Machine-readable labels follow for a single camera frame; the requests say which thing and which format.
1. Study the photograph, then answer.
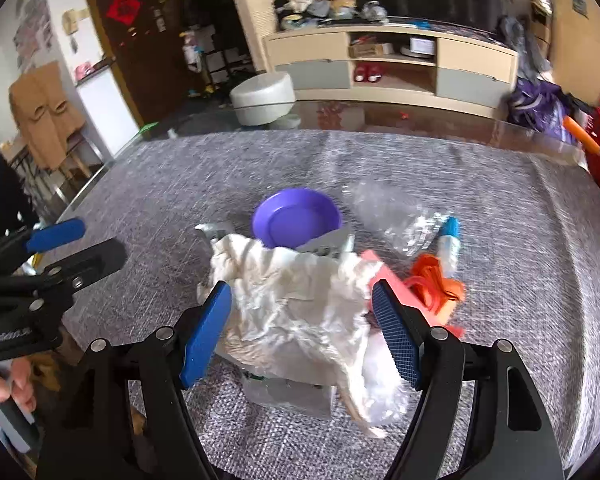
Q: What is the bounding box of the clear plastic bag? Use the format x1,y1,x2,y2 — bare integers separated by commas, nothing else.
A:
342,180,450,257

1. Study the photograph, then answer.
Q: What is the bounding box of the purple bag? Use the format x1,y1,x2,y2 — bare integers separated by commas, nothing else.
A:
507,78,577,145

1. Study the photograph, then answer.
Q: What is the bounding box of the beige TV cabinet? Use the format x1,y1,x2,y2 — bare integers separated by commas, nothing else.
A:
262,25,518,118

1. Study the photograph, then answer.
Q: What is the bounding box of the silver green snack wrapper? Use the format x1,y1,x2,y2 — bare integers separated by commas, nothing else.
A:
194,220,357,420

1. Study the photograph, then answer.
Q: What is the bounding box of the white tissue paper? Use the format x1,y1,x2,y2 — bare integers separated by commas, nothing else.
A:
198,233,412,439

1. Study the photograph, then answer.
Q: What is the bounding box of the purple plastic bowl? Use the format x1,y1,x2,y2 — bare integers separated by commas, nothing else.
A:
251,188,342,249

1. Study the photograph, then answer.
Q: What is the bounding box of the brown wooden door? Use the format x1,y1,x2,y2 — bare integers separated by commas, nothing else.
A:
87,0,197,125

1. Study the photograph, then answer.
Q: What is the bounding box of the orange handle stick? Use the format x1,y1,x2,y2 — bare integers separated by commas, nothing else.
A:
562,116,600,155

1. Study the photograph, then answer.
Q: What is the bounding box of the small blue-capped bottle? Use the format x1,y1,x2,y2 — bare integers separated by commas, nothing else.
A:
437,217,462,278

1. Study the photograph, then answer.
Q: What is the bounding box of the pink paper cup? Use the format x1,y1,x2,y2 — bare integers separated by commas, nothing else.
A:
361,249,464,338

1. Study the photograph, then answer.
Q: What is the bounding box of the tan coat on chair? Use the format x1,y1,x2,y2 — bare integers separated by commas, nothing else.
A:
8,61,86,171

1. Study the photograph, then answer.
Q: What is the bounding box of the grey woven table mat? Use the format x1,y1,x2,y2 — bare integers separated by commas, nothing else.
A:
65,130,600,471

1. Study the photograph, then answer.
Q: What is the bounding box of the orange paper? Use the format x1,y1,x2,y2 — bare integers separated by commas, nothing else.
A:
404,254,466,325

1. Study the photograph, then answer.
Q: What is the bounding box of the pile of clothes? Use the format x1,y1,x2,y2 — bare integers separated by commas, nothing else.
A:
274,0,358,30

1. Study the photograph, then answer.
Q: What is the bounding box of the white round stool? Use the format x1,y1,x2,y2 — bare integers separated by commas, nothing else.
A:
230,72,296,127

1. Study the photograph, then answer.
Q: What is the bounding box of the person's left hand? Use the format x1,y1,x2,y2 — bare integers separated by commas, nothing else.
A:
0,358,36,413

